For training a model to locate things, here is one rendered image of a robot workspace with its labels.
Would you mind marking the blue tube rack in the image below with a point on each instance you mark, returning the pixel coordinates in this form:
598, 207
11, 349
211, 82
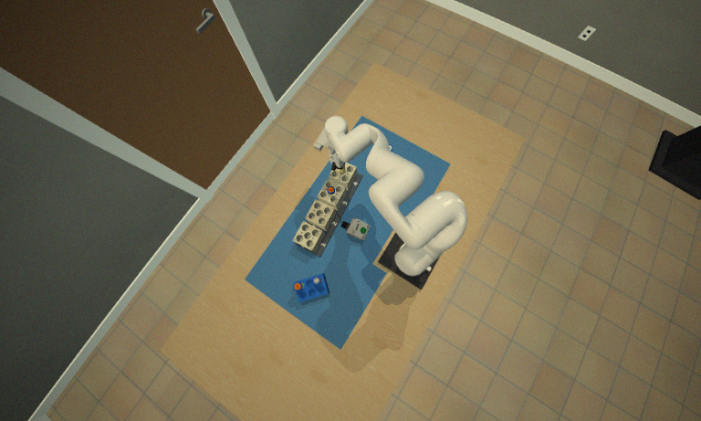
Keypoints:
310, 291

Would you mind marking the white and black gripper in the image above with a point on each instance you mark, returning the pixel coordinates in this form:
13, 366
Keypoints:
334, 160

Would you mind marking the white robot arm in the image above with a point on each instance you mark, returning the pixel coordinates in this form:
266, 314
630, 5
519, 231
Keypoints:
399, 180

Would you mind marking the beige bucket adapter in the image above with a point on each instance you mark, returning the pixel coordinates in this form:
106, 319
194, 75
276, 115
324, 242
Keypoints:
332, 200
345, 179
316, 215
306, 233

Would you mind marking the blue bench mat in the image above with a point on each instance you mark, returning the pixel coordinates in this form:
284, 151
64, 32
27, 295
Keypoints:
346, 261

